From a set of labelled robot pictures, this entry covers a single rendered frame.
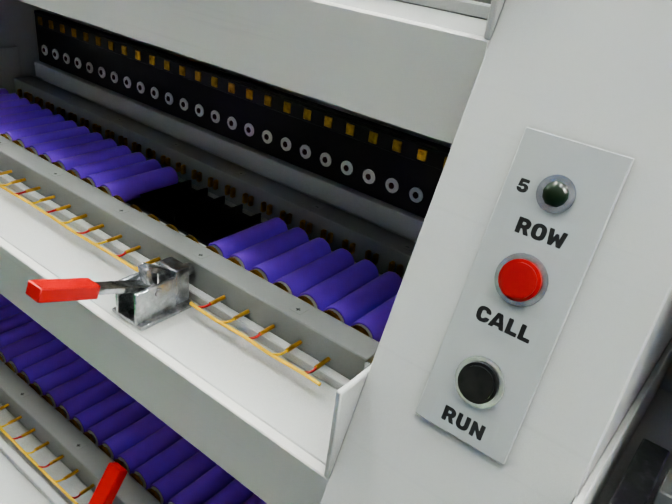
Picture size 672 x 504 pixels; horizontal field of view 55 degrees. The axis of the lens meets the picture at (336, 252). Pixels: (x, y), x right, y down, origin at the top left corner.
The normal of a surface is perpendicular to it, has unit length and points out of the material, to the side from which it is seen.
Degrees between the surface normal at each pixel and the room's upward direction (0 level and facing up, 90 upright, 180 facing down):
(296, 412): 20
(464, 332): 90
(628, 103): 90
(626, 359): 90
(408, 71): 110
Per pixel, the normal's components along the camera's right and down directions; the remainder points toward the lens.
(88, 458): 0.11, -0.87
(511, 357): -0.54, -0.01
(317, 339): -0.62, 0.31
